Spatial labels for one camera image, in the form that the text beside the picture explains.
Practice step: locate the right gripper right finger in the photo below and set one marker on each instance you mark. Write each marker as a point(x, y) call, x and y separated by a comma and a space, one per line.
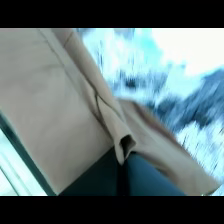
point(146, 181)

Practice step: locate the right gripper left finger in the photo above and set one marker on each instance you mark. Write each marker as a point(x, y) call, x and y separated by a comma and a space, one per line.
point(100, 180)

